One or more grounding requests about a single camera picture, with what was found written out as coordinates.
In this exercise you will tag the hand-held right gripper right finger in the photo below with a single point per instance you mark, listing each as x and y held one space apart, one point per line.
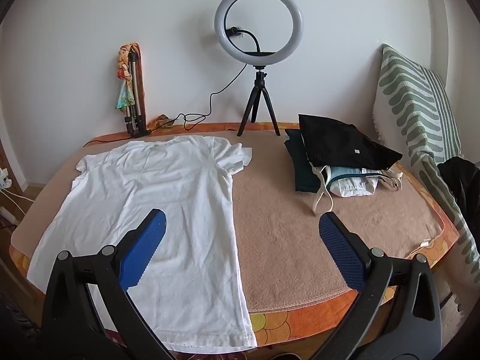
343 251

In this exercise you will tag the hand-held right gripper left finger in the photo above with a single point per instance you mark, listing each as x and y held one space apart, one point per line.
144 243

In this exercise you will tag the white t-shirt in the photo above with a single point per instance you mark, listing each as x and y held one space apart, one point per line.
150 180

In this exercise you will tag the beige blanket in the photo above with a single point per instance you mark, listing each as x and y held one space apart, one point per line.
285 232

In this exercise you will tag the white folded garment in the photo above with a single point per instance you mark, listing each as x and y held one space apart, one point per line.
356 187

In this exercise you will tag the light blue folded garment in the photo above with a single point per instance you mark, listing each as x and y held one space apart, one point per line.
345 175

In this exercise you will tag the cream tote bag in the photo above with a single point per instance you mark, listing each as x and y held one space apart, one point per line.
392 180

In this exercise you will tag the dark teal folded garment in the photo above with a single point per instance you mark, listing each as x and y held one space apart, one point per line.
303 172

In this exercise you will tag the orange floral bed sheet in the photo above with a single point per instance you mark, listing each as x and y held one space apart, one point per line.
273 326

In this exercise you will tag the black folded garment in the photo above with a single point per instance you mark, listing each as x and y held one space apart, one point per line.
337 142

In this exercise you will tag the crumpled orange cloth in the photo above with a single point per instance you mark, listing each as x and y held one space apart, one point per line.
163 120

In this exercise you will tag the black cloth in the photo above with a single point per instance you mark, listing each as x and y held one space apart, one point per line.
461 183

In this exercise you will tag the colourful scarf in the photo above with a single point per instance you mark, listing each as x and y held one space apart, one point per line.
125 93

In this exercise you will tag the white power strip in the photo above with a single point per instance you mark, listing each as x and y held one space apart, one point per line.
4 180

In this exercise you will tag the green striped pillow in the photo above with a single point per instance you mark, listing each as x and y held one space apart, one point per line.
412 97

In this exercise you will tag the black mini tripod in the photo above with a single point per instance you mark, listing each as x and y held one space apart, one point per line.
259 82

